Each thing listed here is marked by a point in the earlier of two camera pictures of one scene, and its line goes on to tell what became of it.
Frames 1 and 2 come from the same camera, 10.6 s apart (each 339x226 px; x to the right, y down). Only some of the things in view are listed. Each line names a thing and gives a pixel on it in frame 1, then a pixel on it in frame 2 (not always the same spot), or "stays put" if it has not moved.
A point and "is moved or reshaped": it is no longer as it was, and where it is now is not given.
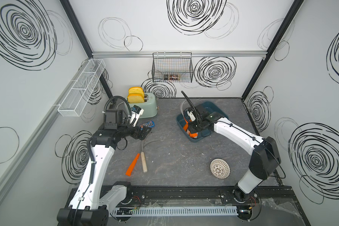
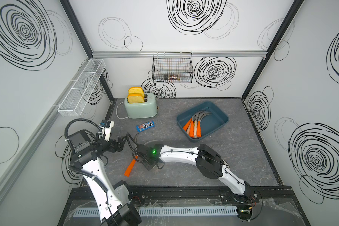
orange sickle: (194, 135) is moved or reshaped
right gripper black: (190, 130) to (148, 166)
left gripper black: (136, 135) to (112, 148)
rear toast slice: (136, 90) stays put
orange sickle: (130, 169) stays put
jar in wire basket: (173, 77) stays put
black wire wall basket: (175, 67) stays put
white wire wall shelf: (76, 99) stays put
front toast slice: (135, 98) stays put
